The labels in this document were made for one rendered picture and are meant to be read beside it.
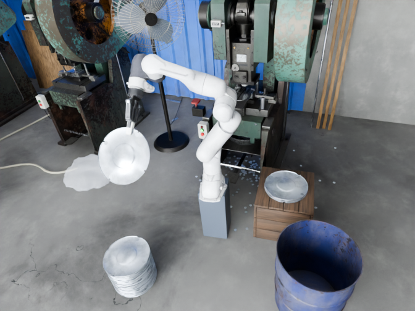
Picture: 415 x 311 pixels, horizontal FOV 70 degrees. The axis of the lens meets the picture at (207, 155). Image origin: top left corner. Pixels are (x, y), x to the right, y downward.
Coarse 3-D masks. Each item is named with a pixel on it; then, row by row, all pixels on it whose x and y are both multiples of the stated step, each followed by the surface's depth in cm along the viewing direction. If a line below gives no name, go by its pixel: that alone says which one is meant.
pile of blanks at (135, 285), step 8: (152, 256) 194; (152, 264) 192; (136, 272) 178; (144, 272) 182; (152, 272) 191; (112, 280) 182; (120, 280) 178; (128, 280) 179; (136, 280) 181; (144, 280) 185; (152, 280) 194; (120, 288) 184; (128, 288) 183; (136, 288) 185; (144, 288) 189; (128, 296) 190; (136, 296) 190
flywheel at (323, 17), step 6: (318, 0) 206; (318, 6) 179; (324, 6) 179; (318, 12) 179; (324, 12) 181; (318, 18) 180; (324, 18) 181; (312, 24) 183; (318, 24) 182; (324, 24) 184; (312, 30) 215; (312, 36) 215
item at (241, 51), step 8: (240, 40) 210; (248, 40) 209; (232, 48) 211; (240, 48) 209; (248, 48) 206; (232, 56) 215; (240, 56) 212; (248, 56) 210; (232, 64) 218; (240, 64) 216; (248, 64) 214; (232, 72) 222; (240, 72) 216; (248, 72) 217; (240, 80) 220; (248, 80) 221
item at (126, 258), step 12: (120, 240) 196; (132, 240) 195; (144, 240) 194; (108, 252) 189; (120, 252) 188; (132, 252) 187; (144, 252) 187; (108, 264) 182; (120, 264) 182; (132, 264) 181; (144, 264) 180; (120, 276) 175
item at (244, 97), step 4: (236, 92) 234; (240, 96) 227; (244, 96) 226; (248, 96) 227; (240, 100) 222; (244, 100) 223; (236, 104) 218; (240, 104) 218; (244, 104) 217; (236, 108) 214; (240, 108) 214; (244, 108) 226; (240, 112) 229; (244, 112) 228
